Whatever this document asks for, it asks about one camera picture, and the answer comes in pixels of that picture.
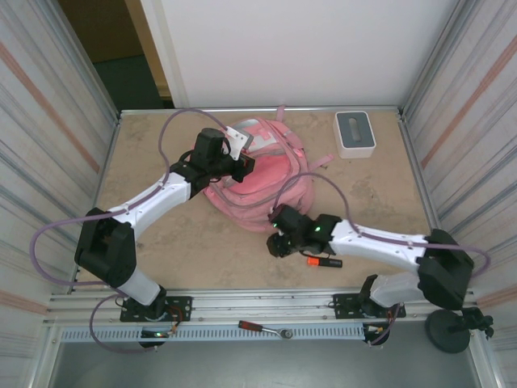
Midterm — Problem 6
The pink backpack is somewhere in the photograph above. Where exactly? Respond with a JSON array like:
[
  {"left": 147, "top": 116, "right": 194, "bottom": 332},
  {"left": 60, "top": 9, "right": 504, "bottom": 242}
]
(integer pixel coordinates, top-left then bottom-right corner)
[{"left": 201, "top": 103, "right": 334, "bottom": 234}]

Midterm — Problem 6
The orange black highlighter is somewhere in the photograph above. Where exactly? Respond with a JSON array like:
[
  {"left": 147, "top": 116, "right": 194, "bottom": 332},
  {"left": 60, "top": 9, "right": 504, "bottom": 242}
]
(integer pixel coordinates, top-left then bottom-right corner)
[{"left": 306, "top": 255, "right": 344, "bottom": 270}]

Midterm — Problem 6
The white tissue box grey top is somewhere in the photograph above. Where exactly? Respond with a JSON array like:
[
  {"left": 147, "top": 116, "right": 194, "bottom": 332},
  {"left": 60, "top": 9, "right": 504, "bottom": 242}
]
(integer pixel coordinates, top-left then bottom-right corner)
[{"left": 333, "top": 108, "right": 377, "bottom": 158}]

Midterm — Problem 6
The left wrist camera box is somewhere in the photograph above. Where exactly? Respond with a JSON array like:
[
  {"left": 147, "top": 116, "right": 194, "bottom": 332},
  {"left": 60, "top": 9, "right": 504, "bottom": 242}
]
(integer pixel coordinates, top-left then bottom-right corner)
[{"left": 221, "top": 125, "right": 254, "bottom": 158}]

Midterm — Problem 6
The aluminium mounting rail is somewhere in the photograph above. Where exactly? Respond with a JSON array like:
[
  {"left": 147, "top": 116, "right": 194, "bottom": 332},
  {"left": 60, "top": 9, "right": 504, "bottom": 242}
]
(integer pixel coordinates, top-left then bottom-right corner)
[{"left": 47, "top": 286, "right": 477, "bottom": 328}]

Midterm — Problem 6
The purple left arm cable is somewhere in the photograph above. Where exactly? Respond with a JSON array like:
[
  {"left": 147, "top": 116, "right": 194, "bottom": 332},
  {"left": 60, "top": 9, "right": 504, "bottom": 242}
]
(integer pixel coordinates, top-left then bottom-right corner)
[{"left": 30, "top": 108, "right": 229, "bottom": 356}]

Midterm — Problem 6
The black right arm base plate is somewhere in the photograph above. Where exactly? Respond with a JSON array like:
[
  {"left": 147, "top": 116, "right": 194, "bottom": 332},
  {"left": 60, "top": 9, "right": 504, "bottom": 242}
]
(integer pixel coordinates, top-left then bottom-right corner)
[{"left": 333, "top": 291, "right": 406, "bottom": 320}]

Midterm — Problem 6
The ratchet wrench red handle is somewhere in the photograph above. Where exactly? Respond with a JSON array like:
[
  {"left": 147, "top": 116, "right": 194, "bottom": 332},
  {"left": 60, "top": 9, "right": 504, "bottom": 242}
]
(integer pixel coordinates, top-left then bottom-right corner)
[{"left": 237, "top": 319, "right": 295, "bottom": 340}]

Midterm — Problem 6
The aluminium table border rail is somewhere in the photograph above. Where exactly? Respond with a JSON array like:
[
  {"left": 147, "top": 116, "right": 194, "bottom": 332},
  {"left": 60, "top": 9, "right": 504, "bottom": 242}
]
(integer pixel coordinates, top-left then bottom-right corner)
[{"left": 119, "top": 105, "right": 405, "bottom": 122}]

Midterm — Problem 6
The slotted grey cable duct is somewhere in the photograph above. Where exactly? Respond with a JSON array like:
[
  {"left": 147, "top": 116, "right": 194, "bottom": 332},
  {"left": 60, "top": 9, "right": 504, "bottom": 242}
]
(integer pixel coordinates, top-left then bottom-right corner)
[{"left": 58, "top": 325, "right": 367, "bottom": 344}]

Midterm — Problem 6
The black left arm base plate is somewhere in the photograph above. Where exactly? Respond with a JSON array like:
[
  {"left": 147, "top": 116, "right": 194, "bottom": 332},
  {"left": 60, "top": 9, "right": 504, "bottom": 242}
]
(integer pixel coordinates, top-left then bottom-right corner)
[{"left": 120, "top": 295, "right": 193, "bottom": 323}]

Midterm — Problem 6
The white door frame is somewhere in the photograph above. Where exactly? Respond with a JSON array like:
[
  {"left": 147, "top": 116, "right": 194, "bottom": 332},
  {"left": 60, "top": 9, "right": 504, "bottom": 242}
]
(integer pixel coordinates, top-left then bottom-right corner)
[{"left": 139, "top": 0, "right": 190, "bottom": 109}]

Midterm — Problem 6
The black round clamp mount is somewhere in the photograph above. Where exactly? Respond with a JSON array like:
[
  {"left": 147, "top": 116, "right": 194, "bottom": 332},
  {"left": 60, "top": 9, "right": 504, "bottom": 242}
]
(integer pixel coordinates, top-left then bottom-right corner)
[{"left": 424, "top": 306, "right": 496, "bottom": 355}]

